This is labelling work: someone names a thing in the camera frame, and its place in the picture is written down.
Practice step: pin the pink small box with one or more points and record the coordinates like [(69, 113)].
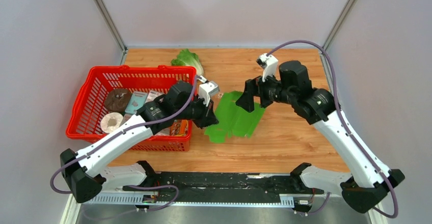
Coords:
[(153, 96)]

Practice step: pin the red plastic basket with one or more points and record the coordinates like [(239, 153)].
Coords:
[(88, 109)]

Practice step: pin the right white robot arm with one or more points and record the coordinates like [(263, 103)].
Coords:
[(368, 181)]

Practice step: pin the white toilet paper roll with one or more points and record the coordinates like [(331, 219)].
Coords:
[(111, 122)]

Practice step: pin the orange yellow carton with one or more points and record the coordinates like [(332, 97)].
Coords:
[(179, 128)]

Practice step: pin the brown round bread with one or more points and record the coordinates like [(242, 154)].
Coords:
[(117, 100)]

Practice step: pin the grey pink flat box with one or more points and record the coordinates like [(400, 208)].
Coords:
[(126, 117)]

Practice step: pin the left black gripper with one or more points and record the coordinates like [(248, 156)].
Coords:
[(208, 117)]

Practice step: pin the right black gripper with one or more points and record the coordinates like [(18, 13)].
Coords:
[(255, 87)]

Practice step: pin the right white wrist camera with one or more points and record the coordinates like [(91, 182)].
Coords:
[(269, 65)]

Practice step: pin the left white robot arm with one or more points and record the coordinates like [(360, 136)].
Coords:
[(86, 171)]

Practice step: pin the green paper box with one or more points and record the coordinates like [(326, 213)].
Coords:
[(233, 120)]

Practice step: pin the teal small box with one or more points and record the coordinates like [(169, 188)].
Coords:
[(136, 102)]

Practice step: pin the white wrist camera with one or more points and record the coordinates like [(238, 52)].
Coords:
[(269, 65), (207, 89)]

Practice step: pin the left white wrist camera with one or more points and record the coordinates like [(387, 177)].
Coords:
[(207, 89)]

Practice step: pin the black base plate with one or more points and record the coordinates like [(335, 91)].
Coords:
[(220, 188)]

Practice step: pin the green lettuce head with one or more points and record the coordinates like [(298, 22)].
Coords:
[(187, 58)]

